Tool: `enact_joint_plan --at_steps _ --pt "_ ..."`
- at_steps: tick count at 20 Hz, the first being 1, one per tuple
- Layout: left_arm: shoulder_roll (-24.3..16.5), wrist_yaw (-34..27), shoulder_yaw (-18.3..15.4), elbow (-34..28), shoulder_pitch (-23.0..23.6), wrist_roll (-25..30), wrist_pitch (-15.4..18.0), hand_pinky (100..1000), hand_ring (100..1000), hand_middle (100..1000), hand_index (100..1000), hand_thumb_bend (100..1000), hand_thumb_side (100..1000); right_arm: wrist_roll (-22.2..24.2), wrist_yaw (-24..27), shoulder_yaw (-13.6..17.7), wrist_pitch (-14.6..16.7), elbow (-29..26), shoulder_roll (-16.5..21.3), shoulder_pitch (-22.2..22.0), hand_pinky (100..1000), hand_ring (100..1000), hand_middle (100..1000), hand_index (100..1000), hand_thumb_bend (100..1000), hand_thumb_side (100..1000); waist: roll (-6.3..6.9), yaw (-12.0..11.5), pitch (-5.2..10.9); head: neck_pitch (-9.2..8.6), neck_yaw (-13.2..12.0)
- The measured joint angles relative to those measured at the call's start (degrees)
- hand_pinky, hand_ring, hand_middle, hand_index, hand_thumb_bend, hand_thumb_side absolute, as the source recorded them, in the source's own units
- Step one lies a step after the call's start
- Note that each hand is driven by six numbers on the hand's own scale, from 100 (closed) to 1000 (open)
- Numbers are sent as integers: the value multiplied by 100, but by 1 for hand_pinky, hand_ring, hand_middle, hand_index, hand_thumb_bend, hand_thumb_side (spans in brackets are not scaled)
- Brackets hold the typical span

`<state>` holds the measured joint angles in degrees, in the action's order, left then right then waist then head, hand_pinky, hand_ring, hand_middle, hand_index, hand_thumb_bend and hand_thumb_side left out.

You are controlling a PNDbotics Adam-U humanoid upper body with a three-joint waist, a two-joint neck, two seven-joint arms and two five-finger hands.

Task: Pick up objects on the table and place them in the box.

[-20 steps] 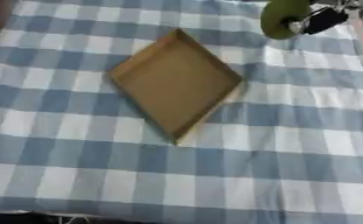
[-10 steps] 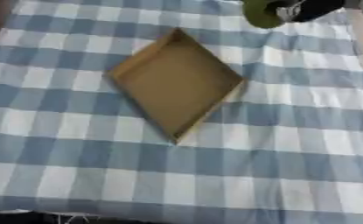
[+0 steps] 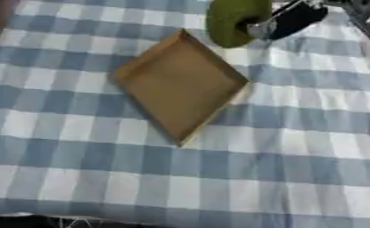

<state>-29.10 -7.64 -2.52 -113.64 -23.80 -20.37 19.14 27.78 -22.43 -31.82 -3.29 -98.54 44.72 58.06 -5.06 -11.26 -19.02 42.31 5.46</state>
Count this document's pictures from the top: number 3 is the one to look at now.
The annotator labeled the tan cardboard box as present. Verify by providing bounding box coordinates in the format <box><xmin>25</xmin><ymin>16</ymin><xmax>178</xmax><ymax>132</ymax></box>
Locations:
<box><xmin>108</xmin><ymin>28</ymin><xmax>251</xmax><ymax>148</ymax></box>

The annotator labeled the green round soft toy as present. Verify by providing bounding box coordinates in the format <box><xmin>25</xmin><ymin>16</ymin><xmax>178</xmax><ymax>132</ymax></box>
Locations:
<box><xmin>204</xmin><ymin>0</ymin><xmax>274</xmax><ymax>49</ymax></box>

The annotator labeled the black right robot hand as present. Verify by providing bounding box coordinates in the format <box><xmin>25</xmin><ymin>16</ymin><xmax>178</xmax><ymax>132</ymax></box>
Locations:
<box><xmin>235</xmin><ymin>0</ymin><xmax>330</xmax><ymax>41</ymax></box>

